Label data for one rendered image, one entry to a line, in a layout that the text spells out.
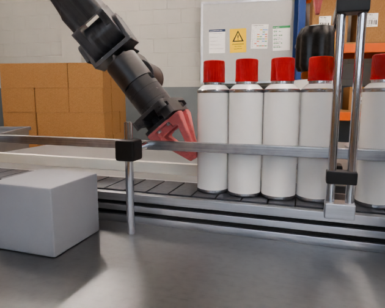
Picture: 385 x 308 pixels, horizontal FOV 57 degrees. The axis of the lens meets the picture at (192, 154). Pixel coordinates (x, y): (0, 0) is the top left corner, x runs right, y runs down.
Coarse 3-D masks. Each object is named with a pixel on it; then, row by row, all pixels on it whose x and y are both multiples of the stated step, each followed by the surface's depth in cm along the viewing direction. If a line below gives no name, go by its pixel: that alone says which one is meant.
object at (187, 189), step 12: (0, 168) 76; (108, 180) 64; (120, 180) 64; (144, 180) 64; (156, 180) 64; (144, 192) 57; (156, 192) 56; (168, 192) 56; (180, 192) 56; (192, 192) 56; (276, 204) 50; (288, 204) 50; (300, 204) 50; (312, 204) 50
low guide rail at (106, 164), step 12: (0, 156) 74; (12, 156) 73; (24, 156) 72; (36, 156) 71; (48, 156) 70; (60, 156) 69; (72, 156) 69; (96, 168) 67; (108, 168) 66; (120, 168) 65; (144, 168) 64; (156, 168) 63; (168, 168) 62; (180, 168) 62; (192, 168) 61
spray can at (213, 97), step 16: (208, 64) 53; (224, 64) 54; (208, 80) 54; (224, 80) 54; (208, 96) 53; (224, 96) 53; (208, 112) 53; (224, 112) 54; (208, 128) 54; (224, 128) 54; (208, 160) 54; (224, 160) 55; (208, 176) 55; (224, 176) 55; (208, 192) 55
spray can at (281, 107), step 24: (288, 72) 50; (264, 96) 52; (288, 96) 49; (264, 120) 52; (288, 120) 50; (264, 144) 52; (288, 144) 50; (264, 168) 52; (288, 168) 51; (264, 192) 53; (288, 192) 51
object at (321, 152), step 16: (48, 144) 61; (64, 144) 60; (80, 144) 59; (96, 144) 58; (112, 144) 57; (160, 144) 55; (176, 144) 54; (192, 144) 53; (208, 144) 52; (224, 144) 51; (240, 144) 51; (256, 144) 51; (384, 160) 45
